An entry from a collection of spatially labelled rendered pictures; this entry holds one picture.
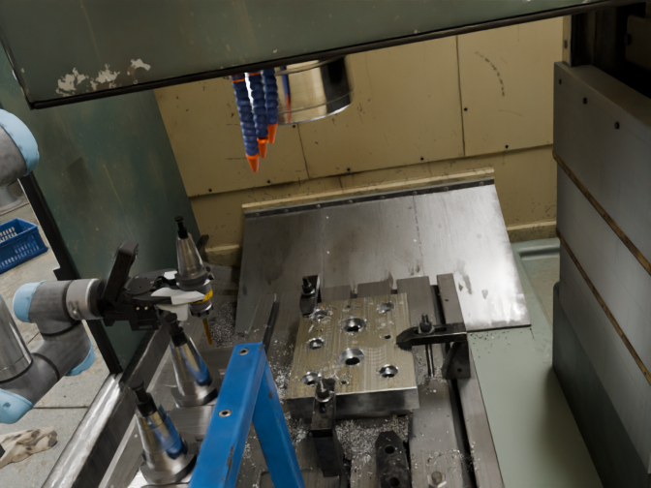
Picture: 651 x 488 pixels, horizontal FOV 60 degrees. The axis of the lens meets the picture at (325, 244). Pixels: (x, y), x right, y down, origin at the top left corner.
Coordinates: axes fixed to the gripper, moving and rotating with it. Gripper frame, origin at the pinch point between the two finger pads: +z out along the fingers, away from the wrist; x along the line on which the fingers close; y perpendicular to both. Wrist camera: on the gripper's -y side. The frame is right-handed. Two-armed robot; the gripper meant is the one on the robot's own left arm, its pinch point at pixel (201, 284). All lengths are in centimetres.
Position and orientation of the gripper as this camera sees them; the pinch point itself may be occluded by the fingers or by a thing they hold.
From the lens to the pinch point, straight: 102.6
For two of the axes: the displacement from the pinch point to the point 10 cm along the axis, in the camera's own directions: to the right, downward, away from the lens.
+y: 1.1, 8.7, 4.8
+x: -0.8, 4.9, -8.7
